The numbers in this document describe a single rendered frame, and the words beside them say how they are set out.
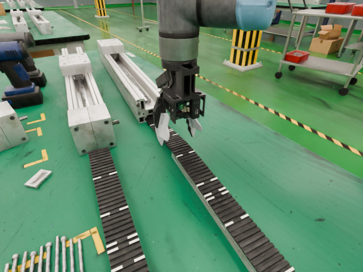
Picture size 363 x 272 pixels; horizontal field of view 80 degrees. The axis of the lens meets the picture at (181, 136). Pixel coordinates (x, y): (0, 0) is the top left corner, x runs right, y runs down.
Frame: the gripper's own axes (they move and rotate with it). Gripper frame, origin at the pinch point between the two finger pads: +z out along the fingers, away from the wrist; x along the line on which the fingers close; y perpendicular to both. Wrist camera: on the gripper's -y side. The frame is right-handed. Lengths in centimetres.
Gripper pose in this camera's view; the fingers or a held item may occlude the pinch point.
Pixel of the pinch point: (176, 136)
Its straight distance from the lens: 55.4
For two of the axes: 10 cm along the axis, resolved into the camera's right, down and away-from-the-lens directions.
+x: 9.0, -2.5, 3.6
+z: 0.0, 8.2, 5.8
